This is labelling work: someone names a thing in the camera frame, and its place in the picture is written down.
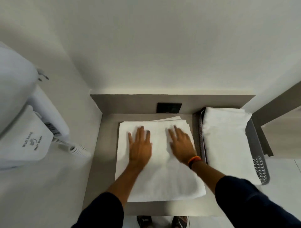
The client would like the person's right hand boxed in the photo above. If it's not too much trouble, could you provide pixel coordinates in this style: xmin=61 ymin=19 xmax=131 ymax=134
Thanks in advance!
xmin=168 ymin=125 xmax=198 ymax=164

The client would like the person's left hand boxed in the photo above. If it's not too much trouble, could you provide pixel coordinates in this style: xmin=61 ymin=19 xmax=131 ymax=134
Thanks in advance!
xmin=128 ymin=126 xmax=153 ymax=168

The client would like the large white towel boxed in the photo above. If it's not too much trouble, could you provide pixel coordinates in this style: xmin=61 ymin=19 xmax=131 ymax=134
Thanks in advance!
xmin=115 ymin=116 xmax=206 ymax=202

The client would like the person's left forearm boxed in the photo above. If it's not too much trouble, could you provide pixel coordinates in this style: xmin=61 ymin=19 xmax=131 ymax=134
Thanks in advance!
xmin=106 ymin=163 xmax=144 ymax=210

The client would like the person's right forearm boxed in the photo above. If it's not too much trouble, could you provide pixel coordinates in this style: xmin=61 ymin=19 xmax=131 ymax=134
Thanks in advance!
xmin=191 ymin=161 xmax=226 ymax=195

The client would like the orange and black wristband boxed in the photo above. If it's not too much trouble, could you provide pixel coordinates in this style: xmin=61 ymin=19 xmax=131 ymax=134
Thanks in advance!
xmin=187 ymin=156 xmax=202 ymax=169

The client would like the dark blue shirt sleeve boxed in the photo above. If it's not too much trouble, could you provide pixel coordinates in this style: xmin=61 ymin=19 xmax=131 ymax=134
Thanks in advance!
xmin=71 ymin=192 xmax=124 ymax=228
xmin=215 ymin=176 xmax=301 ymax=228

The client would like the black shoe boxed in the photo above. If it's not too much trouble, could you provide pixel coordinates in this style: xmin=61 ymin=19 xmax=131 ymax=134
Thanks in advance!
xmin=171 ymin=216 xmax=188 ymax=228
xmin=137 ymin=216 xmax=153 ymax=228

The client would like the white towel in basket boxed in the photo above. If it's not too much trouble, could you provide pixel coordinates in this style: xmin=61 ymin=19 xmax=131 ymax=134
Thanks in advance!
xmin=202 ymin=107 xmax=262 ymax=185

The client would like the white hair dryer handset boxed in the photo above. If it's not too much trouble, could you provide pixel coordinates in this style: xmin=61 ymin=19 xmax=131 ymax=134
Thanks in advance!
xmin=0 ymin=42 xmax=39 ymax=139

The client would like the grey plastic basket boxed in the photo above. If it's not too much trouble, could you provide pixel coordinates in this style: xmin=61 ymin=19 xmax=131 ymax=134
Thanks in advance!
xmin=198 ymin=107 xmax=270 ymax=185

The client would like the black wall socket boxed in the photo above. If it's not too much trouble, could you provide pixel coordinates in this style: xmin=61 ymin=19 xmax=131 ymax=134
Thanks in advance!
xmin=157 ymin=102 xmax=182 ymax=114

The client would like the white coiled cord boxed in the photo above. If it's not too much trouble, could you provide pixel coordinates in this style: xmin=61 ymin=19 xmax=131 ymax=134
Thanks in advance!
xmin=52 ymin=137 xmax=91 ymax=157

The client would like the white hair dryer wall base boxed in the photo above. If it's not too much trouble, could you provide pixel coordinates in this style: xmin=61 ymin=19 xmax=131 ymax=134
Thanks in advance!
xmin=0 ymin=85 xmax=70 ymax=170

